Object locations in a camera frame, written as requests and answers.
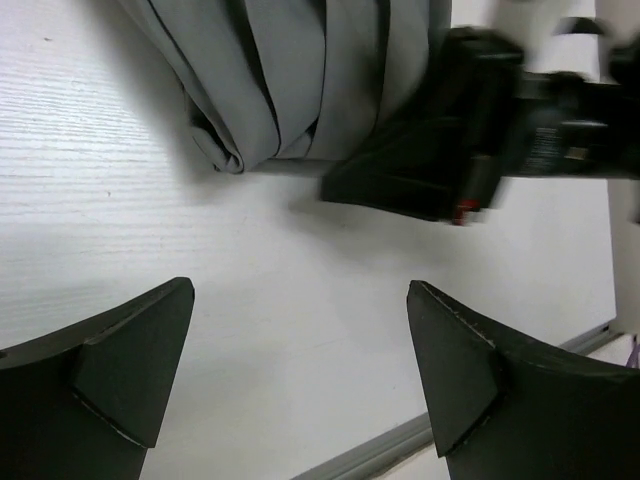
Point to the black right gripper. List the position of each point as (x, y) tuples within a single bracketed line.
[(501, 122)]

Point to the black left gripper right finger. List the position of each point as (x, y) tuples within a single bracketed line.
[(560, 415)]

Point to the grey pleated skirt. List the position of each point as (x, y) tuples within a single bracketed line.
[(312, 80)]

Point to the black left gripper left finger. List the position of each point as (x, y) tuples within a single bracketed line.
[(88, 401)]

